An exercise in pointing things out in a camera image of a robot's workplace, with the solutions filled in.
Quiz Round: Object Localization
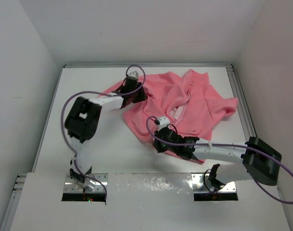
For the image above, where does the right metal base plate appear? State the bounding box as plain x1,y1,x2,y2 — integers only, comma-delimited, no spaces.
191,173,237,194

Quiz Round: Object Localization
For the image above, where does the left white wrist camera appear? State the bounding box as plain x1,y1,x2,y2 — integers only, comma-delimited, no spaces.
127,71,139,81

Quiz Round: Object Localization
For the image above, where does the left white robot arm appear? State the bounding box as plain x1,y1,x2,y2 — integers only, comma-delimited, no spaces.
64,76,147,185

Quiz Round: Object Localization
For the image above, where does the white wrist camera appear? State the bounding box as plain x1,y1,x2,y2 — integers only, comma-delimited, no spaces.
155,116,170,130
127,71,139,81

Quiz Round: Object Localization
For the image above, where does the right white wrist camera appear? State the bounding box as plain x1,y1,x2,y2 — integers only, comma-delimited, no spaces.
155,116,170,130

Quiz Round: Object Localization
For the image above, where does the metal base plate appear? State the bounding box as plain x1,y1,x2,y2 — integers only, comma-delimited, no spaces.
191,173,237,194
63,174,108,193

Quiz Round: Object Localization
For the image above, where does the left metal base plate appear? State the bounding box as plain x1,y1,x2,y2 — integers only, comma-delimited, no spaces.
63,174,108,193

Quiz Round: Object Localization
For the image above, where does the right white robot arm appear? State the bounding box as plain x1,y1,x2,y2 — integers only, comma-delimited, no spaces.
153,127,282,190

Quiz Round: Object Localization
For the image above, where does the pink zip jacket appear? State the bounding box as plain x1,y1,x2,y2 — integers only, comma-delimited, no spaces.
98,69,240,166

